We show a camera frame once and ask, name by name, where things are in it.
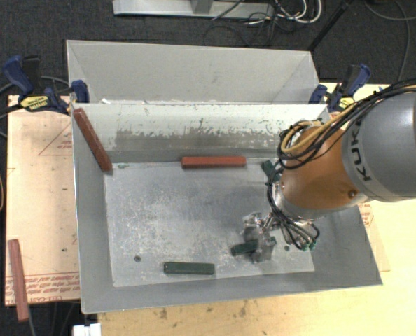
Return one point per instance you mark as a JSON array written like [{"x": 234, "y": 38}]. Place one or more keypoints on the dark green flat block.
[
  {"x": 188, "y": 269},
  {"x": 242, "y": 249}
]

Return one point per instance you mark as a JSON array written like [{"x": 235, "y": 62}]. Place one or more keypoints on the grey metal bin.
[{"x": 180, "y": 215}]

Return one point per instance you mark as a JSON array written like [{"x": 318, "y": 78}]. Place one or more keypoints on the red-brown flat block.
[
  {"x": 18, "y": 280},
  {"x": 213, "y": 162},
  {"x": 93, "y": 140}
]

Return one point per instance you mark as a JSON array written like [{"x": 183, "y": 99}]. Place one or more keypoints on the brown cardboard board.
[{"x": 40, "y": 187}]

